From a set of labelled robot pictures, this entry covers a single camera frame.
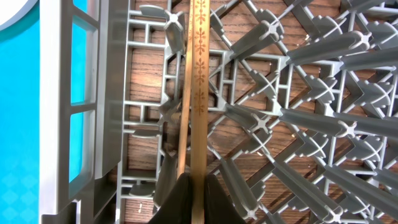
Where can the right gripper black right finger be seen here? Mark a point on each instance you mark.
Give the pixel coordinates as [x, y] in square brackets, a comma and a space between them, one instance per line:
[218, 209]

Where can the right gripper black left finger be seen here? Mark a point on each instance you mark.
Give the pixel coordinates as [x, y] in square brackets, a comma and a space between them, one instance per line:
[177, 208]

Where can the teal serving tray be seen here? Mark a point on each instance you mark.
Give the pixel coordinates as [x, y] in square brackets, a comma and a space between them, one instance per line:
[20, 120]

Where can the large pink plate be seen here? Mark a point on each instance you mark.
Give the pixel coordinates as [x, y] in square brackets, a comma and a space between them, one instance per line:
[12, 11]

